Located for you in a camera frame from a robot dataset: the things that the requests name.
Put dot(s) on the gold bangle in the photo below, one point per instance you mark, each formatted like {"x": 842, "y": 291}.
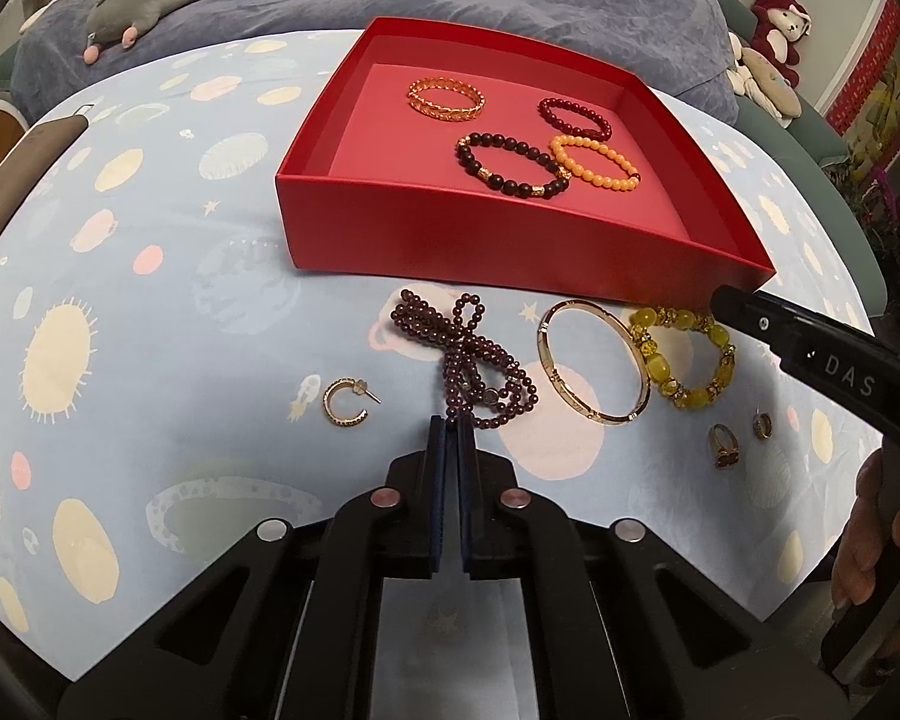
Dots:
{"x": 551, "y": 364}

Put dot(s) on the grey-green sofa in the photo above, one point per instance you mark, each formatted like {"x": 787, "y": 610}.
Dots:
{"x": 802, "y": 136}

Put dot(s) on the gold hoop earring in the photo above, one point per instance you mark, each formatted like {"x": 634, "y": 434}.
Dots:
{"x": 331, "y": 409}

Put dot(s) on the light blue space-print sheet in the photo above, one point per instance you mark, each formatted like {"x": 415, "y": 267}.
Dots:
{"x": 157, "y": 315}

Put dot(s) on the beige plush toy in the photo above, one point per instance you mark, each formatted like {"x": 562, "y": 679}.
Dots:
{"x": 765, "y": 72}

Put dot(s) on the person's right hand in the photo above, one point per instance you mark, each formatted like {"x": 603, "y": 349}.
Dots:
{"x": 859, "y": 540}

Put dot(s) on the grey plush toy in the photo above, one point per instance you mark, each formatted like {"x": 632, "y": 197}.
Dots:
{"x": 135, "y": 7}

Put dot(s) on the red cardboard box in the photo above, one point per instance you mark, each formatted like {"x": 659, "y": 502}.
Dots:
{"x": 495, "y": 240}

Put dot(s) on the red plush monkey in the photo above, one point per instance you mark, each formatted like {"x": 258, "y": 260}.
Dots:
{"x": 769, "y": 37}

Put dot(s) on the red-bordered wall poster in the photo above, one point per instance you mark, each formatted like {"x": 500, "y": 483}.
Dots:
{"x": 870, "y": 75}

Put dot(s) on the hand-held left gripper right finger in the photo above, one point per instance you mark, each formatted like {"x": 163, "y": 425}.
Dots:
{"x": 465, "y": 495}

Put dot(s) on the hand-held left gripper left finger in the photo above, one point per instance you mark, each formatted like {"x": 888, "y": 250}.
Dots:
{"x": 438, "y": 495}

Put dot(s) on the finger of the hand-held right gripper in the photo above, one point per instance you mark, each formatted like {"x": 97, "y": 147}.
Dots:
{"x": 754, "y": 322}

